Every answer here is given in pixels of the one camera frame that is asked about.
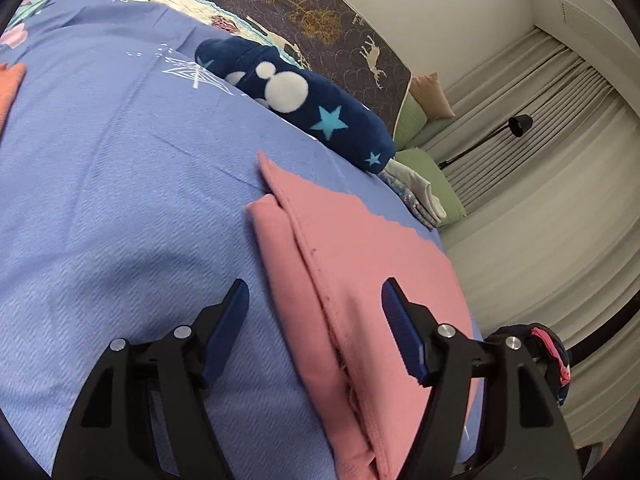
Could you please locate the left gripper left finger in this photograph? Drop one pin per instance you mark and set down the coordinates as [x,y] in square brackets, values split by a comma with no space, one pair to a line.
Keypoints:
[141,412]

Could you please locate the pink long sleeve shirt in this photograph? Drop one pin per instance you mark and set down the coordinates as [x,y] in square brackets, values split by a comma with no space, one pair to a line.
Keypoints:
[327,256]

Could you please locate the black pink bag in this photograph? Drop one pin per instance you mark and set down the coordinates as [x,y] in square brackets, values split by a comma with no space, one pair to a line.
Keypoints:
[545,347]

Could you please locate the patterned folded cloth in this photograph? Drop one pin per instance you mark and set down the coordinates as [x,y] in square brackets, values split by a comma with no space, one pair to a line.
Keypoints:
[418,210]

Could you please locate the grey folded cloth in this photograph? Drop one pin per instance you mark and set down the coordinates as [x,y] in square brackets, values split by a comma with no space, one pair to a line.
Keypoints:
[420,188]

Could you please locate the green pillow front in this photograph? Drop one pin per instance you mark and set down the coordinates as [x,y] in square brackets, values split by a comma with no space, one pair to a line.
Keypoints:
[424,165]

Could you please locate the green pillow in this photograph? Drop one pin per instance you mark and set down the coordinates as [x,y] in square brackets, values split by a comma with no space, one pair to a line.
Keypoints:
[411,120]
[424,165]

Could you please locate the grey curtain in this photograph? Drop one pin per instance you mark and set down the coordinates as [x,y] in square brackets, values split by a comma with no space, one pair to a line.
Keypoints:
[551,232]

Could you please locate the black floor lamp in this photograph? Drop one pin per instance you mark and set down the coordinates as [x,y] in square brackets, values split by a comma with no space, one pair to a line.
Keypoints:
[517,126]

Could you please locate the green pillow back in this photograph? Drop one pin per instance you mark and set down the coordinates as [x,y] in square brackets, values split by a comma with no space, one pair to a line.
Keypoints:
[411,120]

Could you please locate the tan cushion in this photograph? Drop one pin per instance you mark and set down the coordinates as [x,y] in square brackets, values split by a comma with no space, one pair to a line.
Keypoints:
[427,91]

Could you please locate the navy star plush blanket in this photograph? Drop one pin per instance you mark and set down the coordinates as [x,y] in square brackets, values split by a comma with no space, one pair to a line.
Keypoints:
[305,99]

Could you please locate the orange cloth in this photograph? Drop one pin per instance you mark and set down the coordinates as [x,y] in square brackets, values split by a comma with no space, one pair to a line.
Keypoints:
[11,78]

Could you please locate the dark deer pattern mattress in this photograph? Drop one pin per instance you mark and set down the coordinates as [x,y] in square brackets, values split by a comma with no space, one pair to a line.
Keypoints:
[332,39]

